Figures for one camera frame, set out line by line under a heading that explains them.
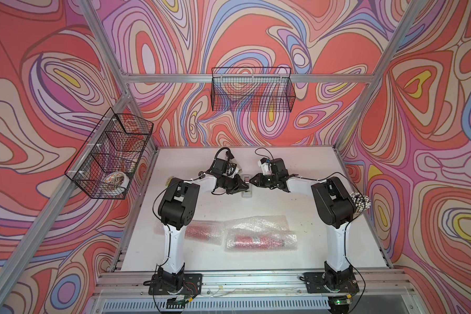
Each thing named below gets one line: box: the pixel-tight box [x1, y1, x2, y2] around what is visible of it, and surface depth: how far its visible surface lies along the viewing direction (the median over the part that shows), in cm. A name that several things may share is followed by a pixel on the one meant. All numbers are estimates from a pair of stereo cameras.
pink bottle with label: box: [185, 224, 221, 241], surface depth 83 cm
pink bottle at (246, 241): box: [234, 235, 285, 248], surface depth 80 cm
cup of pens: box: [349, 191, 372, 214], surface depth 78 cm
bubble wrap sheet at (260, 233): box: [224, 215, 298, 252], surface depth 82 cm
